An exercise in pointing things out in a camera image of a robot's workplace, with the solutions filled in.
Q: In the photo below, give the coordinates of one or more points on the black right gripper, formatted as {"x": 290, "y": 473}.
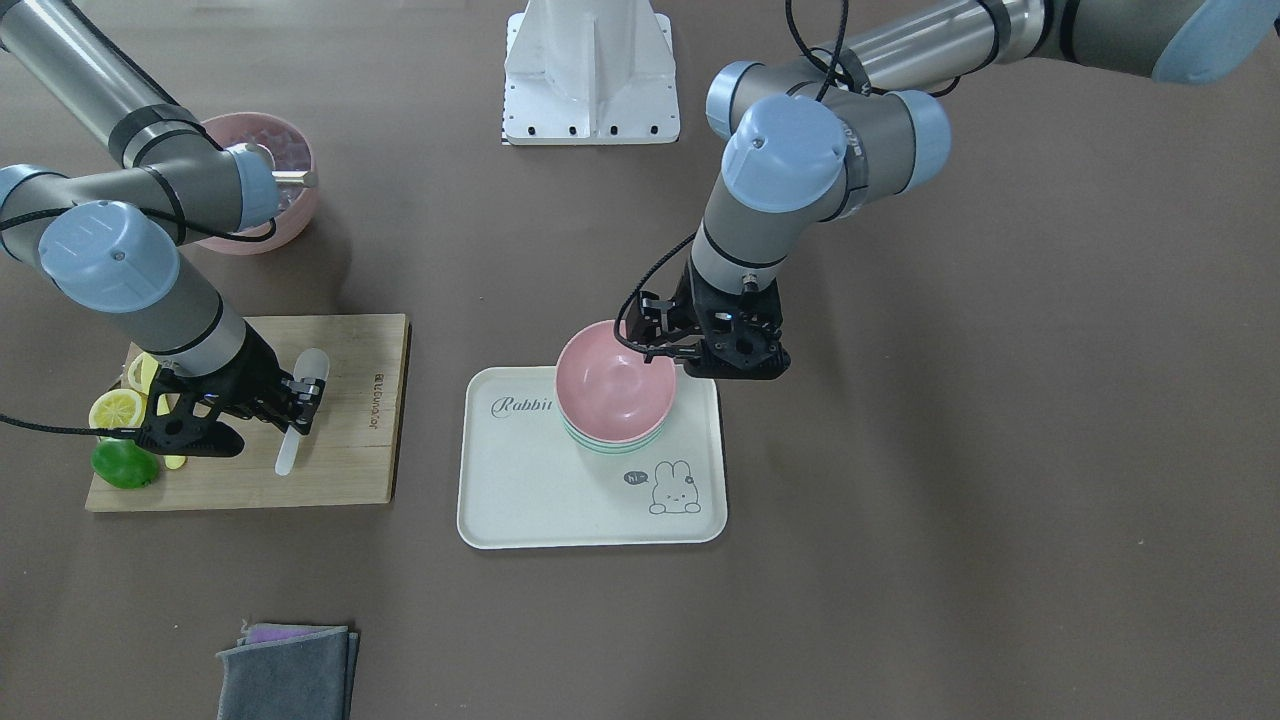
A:
{"x": 254, "y": 375}

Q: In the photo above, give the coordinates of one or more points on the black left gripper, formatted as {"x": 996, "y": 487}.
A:
{"x": 684, "y": 312}

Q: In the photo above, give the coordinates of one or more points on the white ceramic spoon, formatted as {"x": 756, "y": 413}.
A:
{"x": 306, "y": 391}

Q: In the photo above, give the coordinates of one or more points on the small pink bowl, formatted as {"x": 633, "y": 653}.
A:
{"x": 609, "y": 391}

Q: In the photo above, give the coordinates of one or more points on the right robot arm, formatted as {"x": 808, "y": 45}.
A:
{"x": 111, "y": 242}

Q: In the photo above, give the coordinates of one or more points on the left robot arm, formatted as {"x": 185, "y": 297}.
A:
{"x": 859, "y": 119}

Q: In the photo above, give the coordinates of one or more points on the green bowl stack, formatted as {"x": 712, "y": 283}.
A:
{"x": 611, "y": 448}

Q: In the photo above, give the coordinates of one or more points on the large pink ice bowl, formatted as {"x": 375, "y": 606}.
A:
{"x": 290, "y": 151}

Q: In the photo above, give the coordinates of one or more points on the bamboo cutting board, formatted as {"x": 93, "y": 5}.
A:
{"x": 350, "y": 455}

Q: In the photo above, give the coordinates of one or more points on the yellow plastic knife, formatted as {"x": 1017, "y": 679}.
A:
{"x": 172, "y": 455}

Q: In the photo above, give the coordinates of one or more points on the yellow lemon slice lower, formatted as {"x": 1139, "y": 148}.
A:
{"x": 141, "y": 373}

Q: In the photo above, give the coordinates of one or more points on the yellow lemon slice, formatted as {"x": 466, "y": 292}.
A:
{"x": 119, "y": 408}
{"x": 141, "y": 373}

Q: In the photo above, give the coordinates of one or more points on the yellow lemon slice upper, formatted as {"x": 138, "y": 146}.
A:
{"x": 119, "y": 408}

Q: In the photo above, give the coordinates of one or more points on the green toy lime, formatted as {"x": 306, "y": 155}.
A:
{"x": 123, "y": 465}

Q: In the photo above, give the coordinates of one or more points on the cream rabbit tray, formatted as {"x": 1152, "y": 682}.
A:
{"x": 526, "y": 483}

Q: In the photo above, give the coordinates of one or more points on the metal ice scoop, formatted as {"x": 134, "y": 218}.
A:
{"x": 306, "y": 178}

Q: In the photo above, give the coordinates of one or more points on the folded grey cloth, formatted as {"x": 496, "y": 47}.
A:
{"x": 289, "y": 671}

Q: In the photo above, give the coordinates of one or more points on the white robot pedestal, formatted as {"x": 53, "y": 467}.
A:
{"x": 589, "y": 73}

